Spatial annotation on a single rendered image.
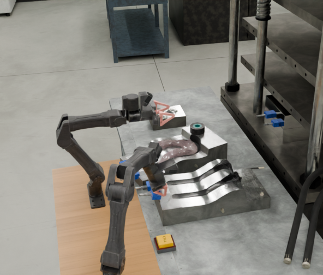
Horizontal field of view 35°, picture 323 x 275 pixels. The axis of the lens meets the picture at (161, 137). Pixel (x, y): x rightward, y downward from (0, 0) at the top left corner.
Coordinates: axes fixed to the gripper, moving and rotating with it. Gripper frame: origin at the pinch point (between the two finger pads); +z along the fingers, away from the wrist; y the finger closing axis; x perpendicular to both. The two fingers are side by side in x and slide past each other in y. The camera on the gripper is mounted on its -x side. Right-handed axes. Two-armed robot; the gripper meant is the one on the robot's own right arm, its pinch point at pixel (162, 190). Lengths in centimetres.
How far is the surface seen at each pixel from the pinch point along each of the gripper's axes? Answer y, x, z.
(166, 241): -22.8, 5.5, 4.7
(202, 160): 29.8, -20.7, 22.3
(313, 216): -27, -55, 23
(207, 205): -8.4, -15.2, 10.9
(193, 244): -24.3, -4.0, 12.0
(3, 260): 63, 122, 68
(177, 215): -8.8, -1.5, 8.6
